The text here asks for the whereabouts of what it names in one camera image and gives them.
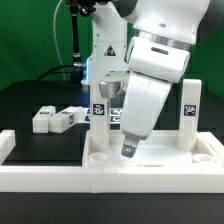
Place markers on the fiducial marker sheet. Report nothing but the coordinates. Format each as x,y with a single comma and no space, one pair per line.
115,115

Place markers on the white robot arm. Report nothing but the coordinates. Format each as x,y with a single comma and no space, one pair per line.
157,55

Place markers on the white U-shaped fence wall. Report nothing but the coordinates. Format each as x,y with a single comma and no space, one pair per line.
79,179

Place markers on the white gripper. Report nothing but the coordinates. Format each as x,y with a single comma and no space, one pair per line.
144,100

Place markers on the white desk top tray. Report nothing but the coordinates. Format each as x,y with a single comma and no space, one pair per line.
159,150

